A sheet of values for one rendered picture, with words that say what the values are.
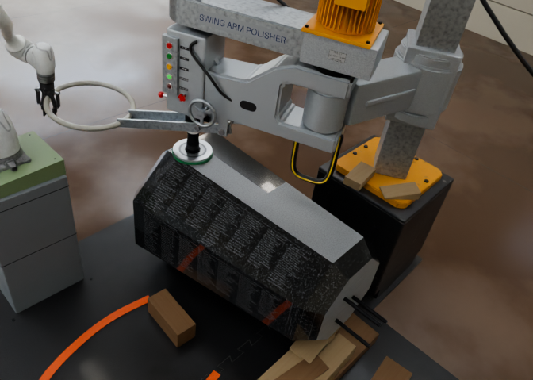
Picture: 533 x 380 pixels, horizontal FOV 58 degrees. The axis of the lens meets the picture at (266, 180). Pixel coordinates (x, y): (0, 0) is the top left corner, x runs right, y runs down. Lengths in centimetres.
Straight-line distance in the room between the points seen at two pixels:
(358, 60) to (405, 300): 181
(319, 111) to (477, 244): 215
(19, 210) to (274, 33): 147
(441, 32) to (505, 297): 193
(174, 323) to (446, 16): 205
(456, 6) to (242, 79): 102
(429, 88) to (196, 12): 116
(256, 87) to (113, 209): 174
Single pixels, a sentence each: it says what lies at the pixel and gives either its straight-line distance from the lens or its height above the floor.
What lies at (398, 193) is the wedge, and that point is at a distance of 274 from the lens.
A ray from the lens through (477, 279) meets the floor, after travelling 369.
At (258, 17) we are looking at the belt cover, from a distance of 207.
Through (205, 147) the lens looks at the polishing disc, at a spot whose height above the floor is 85.
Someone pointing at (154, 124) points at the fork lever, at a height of 97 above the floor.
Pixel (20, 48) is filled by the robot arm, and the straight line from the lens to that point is 289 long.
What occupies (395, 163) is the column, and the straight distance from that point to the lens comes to 283.
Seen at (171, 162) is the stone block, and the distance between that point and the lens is 267.
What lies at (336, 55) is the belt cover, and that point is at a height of 164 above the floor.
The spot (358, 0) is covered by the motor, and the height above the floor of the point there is 188.
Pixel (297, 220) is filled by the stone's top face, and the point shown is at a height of 83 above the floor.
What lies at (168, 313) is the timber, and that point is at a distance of 280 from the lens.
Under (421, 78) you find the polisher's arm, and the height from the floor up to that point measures 144.
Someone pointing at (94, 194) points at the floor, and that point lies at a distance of 372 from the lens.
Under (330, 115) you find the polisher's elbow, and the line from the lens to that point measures 215.
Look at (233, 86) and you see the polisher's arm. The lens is 224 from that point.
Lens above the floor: 241
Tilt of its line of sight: 38 degrees down
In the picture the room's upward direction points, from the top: 9 degrees clockwise
